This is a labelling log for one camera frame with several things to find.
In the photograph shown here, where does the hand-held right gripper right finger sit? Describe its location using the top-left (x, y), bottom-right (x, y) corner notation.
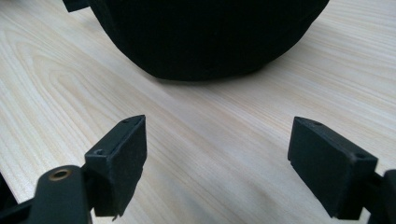
top-left (287, 116), bottom-right (379, 220)

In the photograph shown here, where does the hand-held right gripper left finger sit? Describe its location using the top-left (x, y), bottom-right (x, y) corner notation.
top-left (81, 114), bottom-right (148, 217)

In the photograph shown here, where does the black round fabric hat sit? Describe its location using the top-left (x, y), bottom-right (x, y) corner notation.
top-left (88, 0), bottom-right (331, 82)

